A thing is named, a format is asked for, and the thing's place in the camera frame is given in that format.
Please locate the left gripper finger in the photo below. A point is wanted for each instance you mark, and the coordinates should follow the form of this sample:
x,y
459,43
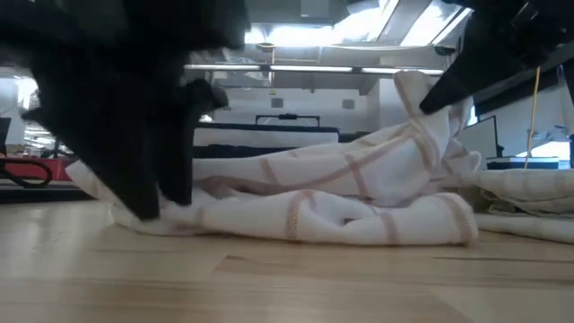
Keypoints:
x,y
139,179
177,157

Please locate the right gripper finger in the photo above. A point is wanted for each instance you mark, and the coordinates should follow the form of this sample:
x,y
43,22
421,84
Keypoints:
x,y
462,81

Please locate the navy fabric basket white label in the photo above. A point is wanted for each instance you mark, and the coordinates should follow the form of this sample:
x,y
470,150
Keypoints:
x,y
269,137

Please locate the white towel grey checks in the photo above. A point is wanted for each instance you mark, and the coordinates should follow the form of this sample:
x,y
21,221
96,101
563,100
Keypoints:
x,y
529,188

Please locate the white towel red-brown checks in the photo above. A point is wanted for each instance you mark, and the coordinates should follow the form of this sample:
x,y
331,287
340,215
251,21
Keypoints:
x,y
336,220

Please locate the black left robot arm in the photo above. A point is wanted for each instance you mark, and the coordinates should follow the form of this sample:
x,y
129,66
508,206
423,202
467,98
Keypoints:
x,y
134,27

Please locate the dark ceiling dome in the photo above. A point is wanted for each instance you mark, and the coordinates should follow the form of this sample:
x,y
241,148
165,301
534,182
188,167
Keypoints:
x,y
444,50

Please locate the black ceiling beam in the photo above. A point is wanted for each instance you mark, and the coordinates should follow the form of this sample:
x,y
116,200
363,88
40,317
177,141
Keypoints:
x,y
507,95

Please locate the red plastic bin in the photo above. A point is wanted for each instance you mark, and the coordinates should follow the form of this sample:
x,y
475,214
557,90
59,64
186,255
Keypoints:
x,y
58,169

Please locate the navy white striped basket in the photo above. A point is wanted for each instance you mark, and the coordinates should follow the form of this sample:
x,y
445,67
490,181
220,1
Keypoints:
x,y
522,163

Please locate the dark screen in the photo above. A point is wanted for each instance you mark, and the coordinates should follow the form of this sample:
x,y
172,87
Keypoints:
x,y
4,134

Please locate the long ceiling light strip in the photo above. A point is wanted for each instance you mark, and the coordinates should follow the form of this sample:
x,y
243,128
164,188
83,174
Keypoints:
x,y
314,69

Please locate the black metal table frame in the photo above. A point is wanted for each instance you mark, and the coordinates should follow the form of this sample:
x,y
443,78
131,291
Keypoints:
x,y
45,193

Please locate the grey wall panel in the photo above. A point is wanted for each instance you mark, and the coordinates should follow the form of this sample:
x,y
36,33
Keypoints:
x,y
348,104
277,102

